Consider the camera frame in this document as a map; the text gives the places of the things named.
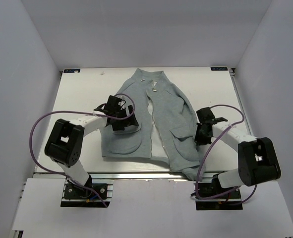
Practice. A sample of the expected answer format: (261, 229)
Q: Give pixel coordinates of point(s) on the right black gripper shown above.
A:
(199, 140)

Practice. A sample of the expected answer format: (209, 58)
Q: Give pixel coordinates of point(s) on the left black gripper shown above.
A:
(130, 121)

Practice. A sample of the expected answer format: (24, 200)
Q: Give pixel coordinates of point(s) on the grey zip-up jacket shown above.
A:
(166, 130)

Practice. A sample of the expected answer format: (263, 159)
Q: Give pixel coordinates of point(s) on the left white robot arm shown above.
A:
(65, 141)

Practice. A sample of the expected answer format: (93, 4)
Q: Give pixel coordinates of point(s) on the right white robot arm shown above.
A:
(256, 157)

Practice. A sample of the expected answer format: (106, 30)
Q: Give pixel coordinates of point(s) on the left blue table sticker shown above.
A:
(77, 70)

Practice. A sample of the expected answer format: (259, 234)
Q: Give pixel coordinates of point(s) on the blue table sticker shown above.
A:
(219, 68)
(77, 70)

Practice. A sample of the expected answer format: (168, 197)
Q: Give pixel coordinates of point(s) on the right blue table sticker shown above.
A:
(219, 68)

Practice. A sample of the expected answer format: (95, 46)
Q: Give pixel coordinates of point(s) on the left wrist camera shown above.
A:
(101, 108)

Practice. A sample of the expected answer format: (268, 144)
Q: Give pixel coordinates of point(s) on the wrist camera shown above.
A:
(218, 120)
(101, 108)

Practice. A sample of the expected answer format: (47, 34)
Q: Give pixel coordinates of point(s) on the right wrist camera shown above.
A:
(218, 120)

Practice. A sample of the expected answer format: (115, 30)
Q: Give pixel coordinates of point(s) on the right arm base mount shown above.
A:
(214, 198)

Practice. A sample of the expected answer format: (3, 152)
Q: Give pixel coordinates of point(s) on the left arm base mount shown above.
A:
(73, 196)

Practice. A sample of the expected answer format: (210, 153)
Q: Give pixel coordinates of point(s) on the aluminium table frame rail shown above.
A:
(118, 176)

